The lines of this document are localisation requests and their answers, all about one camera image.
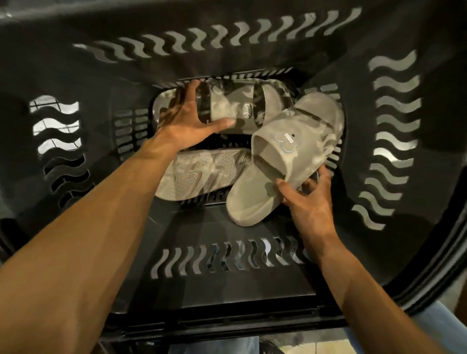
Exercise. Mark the person's right hand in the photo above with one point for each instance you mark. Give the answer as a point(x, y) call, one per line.
point(312, 215)

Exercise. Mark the person's left hand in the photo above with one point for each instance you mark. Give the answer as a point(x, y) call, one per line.
point(182, 124)

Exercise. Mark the beige logo rubber slipper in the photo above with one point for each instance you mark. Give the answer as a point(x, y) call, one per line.
point(204, 171)
point(255, 189)
point(226, 96)

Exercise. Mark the black basket with wavy slots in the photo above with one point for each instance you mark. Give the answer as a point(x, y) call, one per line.
point(109, 91)

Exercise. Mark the person's right forearm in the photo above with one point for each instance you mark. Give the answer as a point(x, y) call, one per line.
point(372, 302)

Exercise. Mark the person's left forearm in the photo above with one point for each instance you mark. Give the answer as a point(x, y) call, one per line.
point(73, 255)

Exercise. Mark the person's light blue jeans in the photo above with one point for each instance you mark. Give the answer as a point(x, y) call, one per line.
point(434, 322)

